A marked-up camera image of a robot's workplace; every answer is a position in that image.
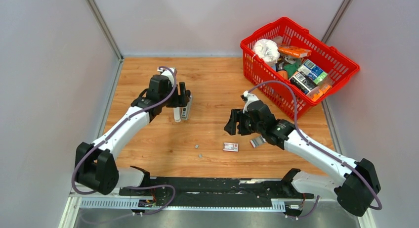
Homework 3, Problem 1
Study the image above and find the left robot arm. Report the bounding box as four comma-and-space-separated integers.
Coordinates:
72, 74, 192, 196

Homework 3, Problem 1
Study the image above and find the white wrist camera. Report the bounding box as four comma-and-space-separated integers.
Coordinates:
157, 66, 177, 86
242, 91, 259, 112

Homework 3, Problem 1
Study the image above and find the red white staple box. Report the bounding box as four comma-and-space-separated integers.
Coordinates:
223, 142, 239, 152

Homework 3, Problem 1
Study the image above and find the black white box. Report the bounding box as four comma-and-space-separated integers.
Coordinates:
289, 71, 319, 95

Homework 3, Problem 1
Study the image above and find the white stapler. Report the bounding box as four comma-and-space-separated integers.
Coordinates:
173, 107, 181, 123

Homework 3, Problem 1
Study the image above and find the grey stapler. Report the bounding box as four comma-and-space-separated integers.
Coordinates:
181, 95, 193, 121

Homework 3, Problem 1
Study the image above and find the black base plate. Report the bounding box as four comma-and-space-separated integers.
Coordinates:
119, 177, 314, 208

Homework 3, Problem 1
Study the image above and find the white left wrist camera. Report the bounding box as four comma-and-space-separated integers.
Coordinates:
157, 66, 177, 86

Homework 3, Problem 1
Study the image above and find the orange box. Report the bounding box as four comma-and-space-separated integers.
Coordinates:
278, 45, 312, 58

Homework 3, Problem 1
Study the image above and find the open staple box tray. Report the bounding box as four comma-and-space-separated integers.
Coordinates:
250, 136, 266, 148

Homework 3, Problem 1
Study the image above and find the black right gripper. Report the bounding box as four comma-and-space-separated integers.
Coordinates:
223, 109, 264, 136

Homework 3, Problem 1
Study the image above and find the blue green box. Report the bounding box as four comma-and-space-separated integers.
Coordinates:
297, 59, 328, 85

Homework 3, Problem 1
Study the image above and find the white crumpled bag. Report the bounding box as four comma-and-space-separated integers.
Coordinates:
252, 39, 280, 66

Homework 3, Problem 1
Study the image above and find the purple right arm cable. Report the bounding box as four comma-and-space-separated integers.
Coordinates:
247, 80, 383, 219

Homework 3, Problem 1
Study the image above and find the red plastic basket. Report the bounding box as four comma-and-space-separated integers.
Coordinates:
240, 17, 360, 118

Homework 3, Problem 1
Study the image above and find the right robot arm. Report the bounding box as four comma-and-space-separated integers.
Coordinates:
224, 100, 381, 217

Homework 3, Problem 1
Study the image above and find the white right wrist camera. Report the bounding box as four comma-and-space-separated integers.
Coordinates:
242, 91, 259, 112

